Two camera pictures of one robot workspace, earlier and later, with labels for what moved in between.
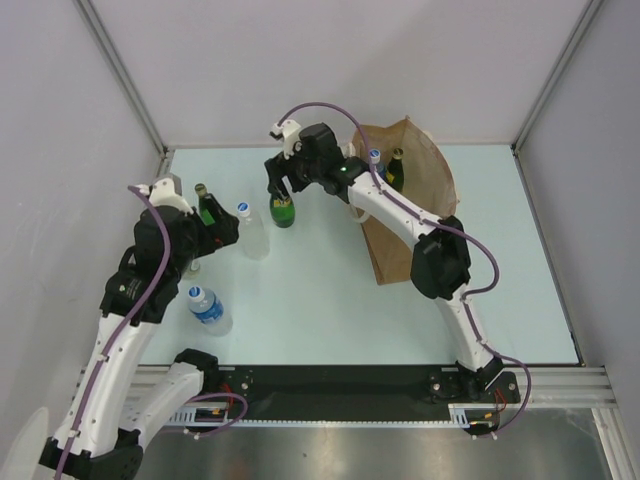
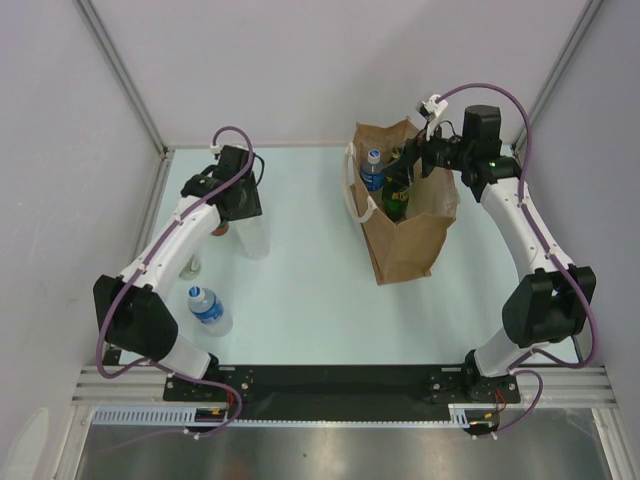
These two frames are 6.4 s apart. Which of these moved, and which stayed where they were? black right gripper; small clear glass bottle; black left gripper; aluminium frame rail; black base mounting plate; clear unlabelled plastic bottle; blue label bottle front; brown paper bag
Moved: black right gripper; black left gripper
Stayed: aluminium frame rail; brown paper bag; blue label bottle front; black base mounting plate; small clear glass bottle; clear unlabelled plastic bottle
